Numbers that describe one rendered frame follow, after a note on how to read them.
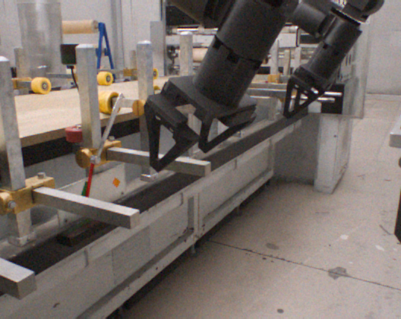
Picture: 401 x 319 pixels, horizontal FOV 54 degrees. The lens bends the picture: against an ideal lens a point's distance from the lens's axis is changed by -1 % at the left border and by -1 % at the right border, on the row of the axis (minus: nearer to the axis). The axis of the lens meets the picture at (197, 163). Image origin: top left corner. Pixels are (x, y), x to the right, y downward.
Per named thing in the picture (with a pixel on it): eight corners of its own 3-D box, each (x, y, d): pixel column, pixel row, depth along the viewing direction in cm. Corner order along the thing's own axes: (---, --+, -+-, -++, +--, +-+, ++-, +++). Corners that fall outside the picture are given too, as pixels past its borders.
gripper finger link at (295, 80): (268, 109, 77) (294, 67, 73) (277, 104, 84) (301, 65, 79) (297, 128, 76) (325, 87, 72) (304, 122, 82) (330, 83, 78)
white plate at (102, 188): (127, 194, 118) (125, 163, 115) (61, 228, 97) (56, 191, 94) (125, 194, 119) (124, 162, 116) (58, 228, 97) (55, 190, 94)
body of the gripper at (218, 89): (159, 93, 41) (188, 28, 37) (212, 84, 49) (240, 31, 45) (203, 130, 39) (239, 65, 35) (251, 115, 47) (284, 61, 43)
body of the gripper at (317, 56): (293, 73, 75) (315, 38, 72) (304, 70, 84) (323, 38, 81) (322, 91, 74) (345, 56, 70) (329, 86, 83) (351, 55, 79)
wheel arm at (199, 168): (211, 176, 97) (211, 159, 96) (204, 180, 94) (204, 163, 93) (81, 153, 117) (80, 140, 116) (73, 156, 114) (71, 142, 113)
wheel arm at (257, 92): (290, 97, 158) (291, 88, 157) (288, 99, 155) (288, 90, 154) (184, 90, 181) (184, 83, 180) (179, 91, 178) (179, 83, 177)
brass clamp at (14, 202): (58, 197, 94) (55, 178, 93) (8, 218, 83) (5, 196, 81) (40, 193, 97) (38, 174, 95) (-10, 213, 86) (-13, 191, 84)
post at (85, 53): (107, 217, 113) (95, 43, 99) (99, 222, 110) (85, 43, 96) (98, 215, 115) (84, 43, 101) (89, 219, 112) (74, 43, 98)
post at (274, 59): (275, 121, 238) (279, 39, 224) (273, 123, 235) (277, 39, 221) (269, 121, 239) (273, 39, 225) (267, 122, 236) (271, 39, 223)
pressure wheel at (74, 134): (102, 162, 117) (99, 124, 114) (83, 170, 110) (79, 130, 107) (83, 159, 121) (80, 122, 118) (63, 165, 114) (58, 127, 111)
